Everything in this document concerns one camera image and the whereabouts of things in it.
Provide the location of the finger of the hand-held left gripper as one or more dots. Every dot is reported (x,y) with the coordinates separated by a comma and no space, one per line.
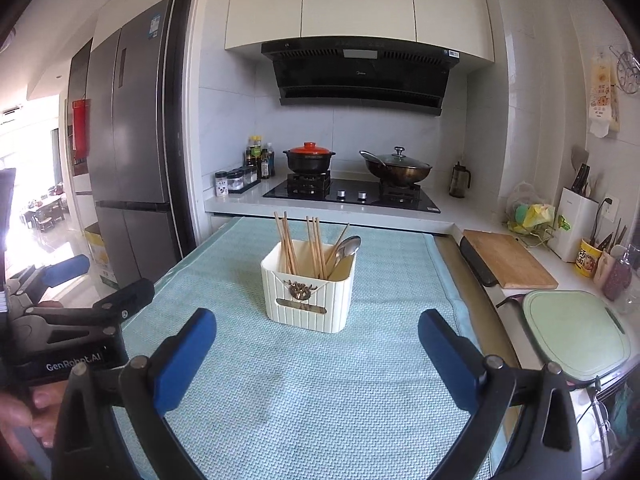
(65,266)
(125,297)

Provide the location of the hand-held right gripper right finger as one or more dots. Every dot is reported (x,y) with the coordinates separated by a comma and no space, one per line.
(450,357)

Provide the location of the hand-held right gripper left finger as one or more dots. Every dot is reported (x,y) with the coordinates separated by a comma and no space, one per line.
(185,357)

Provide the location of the cream ribbed utensil box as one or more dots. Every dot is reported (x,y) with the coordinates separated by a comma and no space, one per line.
(310,310)

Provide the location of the wooden chopstick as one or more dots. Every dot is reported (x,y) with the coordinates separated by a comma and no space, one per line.
(282,262)
(288,240)
(283,240)
(317,245)
(313,245)
(295,264)
(321,245)
(340,237)

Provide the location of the steel spoon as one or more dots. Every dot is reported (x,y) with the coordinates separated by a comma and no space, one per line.
(351,245)
(342,259)

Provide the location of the person's left hand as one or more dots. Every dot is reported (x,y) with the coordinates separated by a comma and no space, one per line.
(25,417)

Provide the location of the yellow white cardboard box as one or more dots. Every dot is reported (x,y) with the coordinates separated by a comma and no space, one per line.
(102,255)

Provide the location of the dining table and chairs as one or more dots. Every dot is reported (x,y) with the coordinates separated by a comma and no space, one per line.
(42,215)

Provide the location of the wooden cutting board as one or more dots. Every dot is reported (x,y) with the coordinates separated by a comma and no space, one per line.
(510,257)

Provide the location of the light blue towel mat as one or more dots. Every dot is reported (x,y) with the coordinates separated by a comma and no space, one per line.
(300,400)

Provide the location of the green cutting board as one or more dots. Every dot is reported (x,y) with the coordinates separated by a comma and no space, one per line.
(575,332)

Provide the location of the grey refrigerator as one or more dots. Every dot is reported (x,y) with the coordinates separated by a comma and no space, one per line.
(135,135)

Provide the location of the spice jar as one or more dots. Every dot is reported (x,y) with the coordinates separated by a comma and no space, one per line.
(234,180)
(221,184)
(248,176)

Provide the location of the yellow green cleaning cloths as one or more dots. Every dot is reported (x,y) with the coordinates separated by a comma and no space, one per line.
(535,215)

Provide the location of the yellow printed cup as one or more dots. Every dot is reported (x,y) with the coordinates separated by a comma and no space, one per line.
(587,260)

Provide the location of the clear plastic container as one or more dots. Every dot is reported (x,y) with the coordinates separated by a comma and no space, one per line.
(612,420)

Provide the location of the dark glass kettle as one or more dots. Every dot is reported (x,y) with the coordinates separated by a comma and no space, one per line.
(458,180)

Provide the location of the pink cup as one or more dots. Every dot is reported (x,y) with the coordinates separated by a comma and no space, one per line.
(605,270)

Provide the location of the white knife block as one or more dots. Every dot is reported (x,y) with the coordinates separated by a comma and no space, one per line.
(570,225)

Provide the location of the clear plastic bag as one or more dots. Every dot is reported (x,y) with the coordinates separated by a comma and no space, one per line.
(522,192)

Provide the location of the drinking glass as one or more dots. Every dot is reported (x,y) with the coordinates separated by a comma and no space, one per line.
(630,301)

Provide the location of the black gas stove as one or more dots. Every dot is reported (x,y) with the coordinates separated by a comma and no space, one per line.
(350,195)

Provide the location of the yellow cap sauce bottle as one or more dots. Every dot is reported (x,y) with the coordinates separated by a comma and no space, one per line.
(255,152)

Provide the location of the dark sauce bottle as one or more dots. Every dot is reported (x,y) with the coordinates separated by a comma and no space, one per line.
(268,162)

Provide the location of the wok with glass lid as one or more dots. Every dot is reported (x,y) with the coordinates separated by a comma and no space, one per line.
(397,167)

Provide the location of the black pot with orange lid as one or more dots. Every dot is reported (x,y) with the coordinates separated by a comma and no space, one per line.
(308,159)

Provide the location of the grey spatula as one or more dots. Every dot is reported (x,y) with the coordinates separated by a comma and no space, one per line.
(578,156)

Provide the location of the black range hood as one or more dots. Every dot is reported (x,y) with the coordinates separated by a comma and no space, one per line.
(360,75)

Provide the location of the hanging printed paper bag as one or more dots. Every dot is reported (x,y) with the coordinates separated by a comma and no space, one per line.
(602,95)

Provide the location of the white upper cabinets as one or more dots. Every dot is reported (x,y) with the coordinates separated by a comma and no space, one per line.
(360,0)

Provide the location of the wall socket with plug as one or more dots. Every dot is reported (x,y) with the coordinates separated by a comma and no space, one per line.
(611,207)

